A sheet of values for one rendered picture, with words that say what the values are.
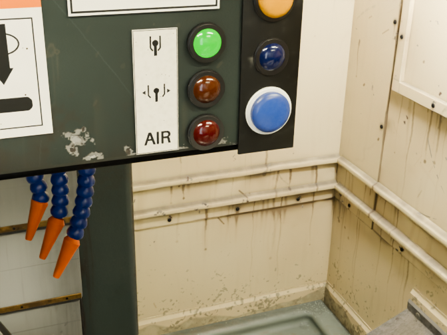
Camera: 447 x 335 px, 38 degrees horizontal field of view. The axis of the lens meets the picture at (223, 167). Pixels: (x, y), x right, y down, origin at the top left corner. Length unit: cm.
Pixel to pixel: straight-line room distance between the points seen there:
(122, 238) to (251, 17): 88
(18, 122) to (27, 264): 81
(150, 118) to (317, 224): 149
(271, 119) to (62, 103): 15
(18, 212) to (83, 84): 75
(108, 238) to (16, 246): 18
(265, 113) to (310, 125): 129
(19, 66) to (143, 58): 8
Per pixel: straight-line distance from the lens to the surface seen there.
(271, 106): 47
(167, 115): 45
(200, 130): 46
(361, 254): 183
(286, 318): 199
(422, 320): 164
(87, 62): 43
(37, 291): 126
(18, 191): 115
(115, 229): 127
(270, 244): 188
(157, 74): 44
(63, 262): 67
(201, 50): 44
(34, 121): 44
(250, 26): 45
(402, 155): 159
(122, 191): 124
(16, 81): 43
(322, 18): 169
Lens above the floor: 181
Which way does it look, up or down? 24 degrees down
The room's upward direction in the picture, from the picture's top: 1 degrees clockwise
